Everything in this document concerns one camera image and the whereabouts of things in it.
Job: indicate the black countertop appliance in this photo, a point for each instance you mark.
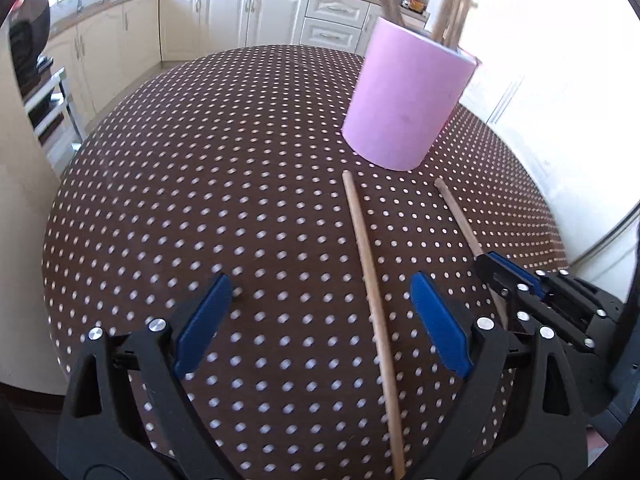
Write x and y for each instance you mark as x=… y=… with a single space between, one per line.
x=30 y=35

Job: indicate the metal shelf rack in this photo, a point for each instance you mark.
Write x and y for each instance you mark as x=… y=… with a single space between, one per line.
x=50 y=110

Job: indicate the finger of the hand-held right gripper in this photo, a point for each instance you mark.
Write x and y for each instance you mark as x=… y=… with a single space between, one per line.
x=520 y=272
x=495 y=280

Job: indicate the polka dot round table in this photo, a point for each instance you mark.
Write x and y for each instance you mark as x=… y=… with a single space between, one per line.
x=225 y=185

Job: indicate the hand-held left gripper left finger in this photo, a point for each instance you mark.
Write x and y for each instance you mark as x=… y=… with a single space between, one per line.
x=205 y=320

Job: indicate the white door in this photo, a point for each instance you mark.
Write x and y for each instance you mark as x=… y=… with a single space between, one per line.
x=550 y=110

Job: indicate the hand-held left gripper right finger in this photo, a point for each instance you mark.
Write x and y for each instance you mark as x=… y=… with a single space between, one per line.
x=440 y=320

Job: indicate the pink cup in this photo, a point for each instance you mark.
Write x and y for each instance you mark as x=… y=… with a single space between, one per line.
x=400 y=100

